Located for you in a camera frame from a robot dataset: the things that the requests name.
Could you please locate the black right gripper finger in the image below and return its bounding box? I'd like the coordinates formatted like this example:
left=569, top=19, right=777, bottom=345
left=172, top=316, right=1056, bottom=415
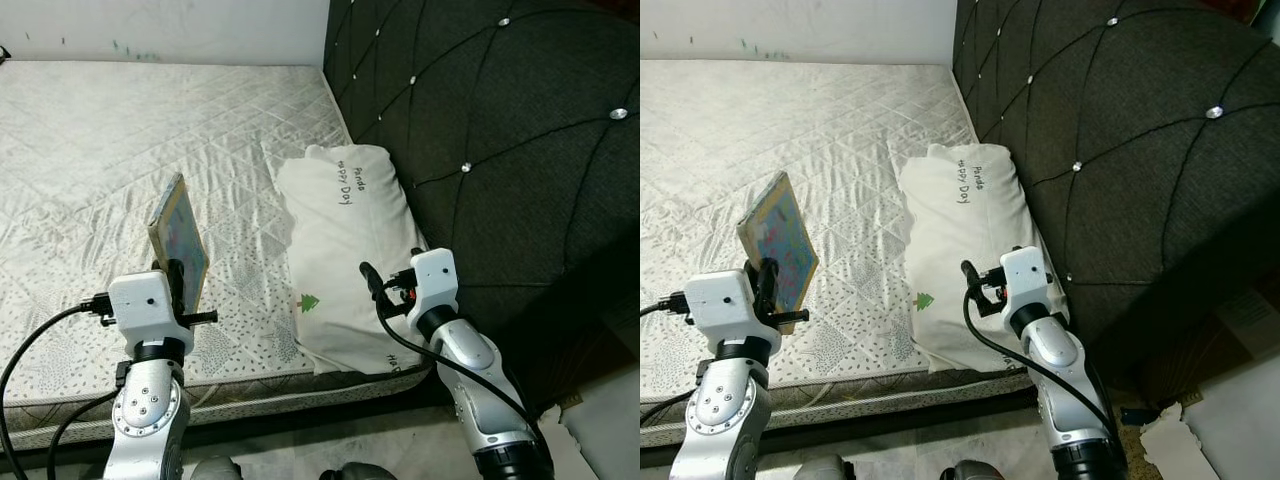
left=358, top=260, right=389, bottom=319
left=960, top=258, right=987, bottom=317

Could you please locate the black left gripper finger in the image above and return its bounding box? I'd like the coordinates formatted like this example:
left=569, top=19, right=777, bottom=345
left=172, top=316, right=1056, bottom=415
left=750, top=256, right=783, bottom=323
left=163, top=258, right=191, bottom=323

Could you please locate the children's picture book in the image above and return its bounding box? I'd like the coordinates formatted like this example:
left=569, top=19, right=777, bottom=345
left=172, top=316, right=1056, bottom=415
left=737, top=170, right=821, bottom=336
left=147, top=172, right=211, bottom=313

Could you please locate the white pillow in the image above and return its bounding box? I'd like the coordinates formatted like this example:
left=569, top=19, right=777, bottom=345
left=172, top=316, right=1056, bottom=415
left=272, top=143, right=433, bottom=376
left=897, top=143, right=1071, bottom=373

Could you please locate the white quilted mattress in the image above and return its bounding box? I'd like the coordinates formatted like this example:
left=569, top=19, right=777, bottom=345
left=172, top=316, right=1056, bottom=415
left=0, top=60, right=451, bottom=451
left=640, top=60, right=1076, bottom=446

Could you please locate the black tufted headboard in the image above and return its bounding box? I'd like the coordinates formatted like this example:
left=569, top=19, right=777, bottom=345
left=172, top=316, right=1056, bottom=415
left=950, top=0, right=1280, bottom=391
left=322, top=0, right=641, bottom=401

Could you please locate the white panel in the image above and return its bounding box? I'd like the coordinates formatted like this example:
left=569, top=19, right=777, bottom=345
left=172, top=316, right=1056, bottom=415
left=585, top=365, right=641, bottom=480
left=1185, top=355, right=1280, bottom=480

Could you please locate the brown cardboard box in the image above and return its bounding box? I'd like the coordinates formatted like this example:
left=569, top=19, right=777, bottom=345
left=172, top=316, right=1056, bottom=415
left=1140, top=290, right=1280, bottom=401

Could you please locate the white torn paper sheet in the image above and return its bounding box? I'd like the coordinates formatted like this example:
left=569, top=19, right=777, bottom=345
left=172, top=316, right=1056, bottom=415
left=540, top=398, right=601, bottom=480
left=1140, top=402, right=1198, bottom=480

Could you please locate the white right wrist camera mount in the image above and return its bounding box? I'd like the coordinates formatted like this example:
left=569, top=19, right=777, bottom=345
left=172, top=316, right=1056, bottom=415
left=405, top=248, right=461, bottom=319
left=1000, top=246, right=1053, bottom=313

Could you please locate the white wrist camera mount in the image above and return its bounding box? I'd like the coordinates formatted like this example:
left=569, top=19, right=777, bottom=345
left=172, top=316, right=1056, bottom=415
left=405, top=248, right=461, bottom=319
left=685, top=268, right=776, bottom=341
left=105, top=270, right=196, bottom=346
left=1000, top=246, right=1053, bottom=313

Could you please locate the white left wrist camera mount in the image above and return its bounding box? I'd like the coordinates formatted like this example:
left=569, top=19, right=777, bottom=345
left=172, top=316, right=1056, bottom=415
left=105, top=270, right=196, bottom=346
left=685, top=268, right=776, bottom=341

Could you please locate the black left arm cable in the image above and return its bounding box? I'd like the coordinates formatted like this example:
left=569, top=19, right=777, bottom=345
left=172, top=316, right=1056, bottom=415
left=0, top=295, right=113, bottom=480
left=640, top=293, right=696, bottom=317
left=45, top=388, right=121, bottom=480
left=640, top=388, right=701, bottom=433

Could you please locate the dark bed frame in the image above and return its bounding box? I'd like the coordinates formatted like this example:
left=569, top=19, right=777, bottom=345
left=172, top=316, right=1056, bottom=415
left=0, top=385, right=461, bottom=469
left=640, top=385, right=1061, bottom=466

